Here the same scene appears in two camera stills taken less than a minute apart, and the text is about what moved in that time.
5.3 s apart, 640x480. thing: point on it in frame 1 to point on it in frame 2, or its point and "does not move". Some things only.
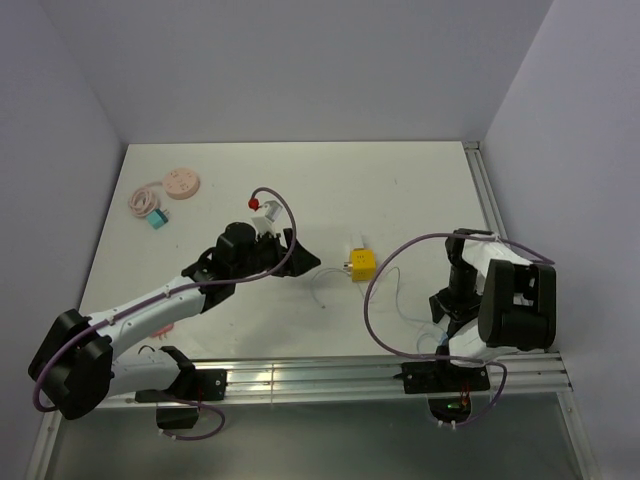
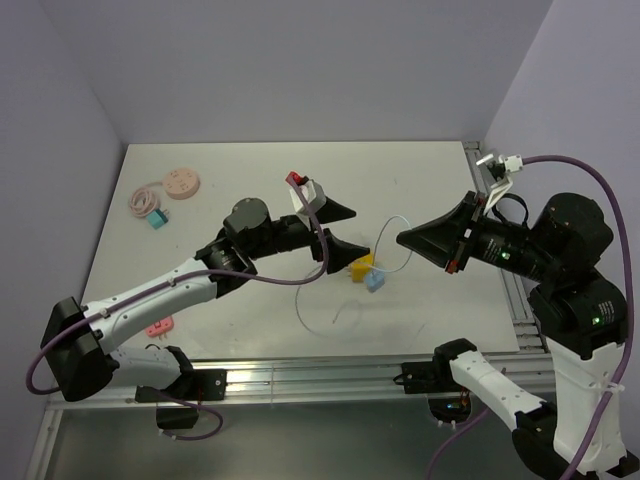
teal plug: x=157 y=218 does not move
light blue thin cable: x=321 y=269 to x=374 y=260
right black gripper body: x=460 y=296 to x=505 y=242
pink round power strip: x=181 y=183 does not move
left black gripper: x=301 y=261 to x=339 y=252
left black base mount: x=195 y=385 does not move
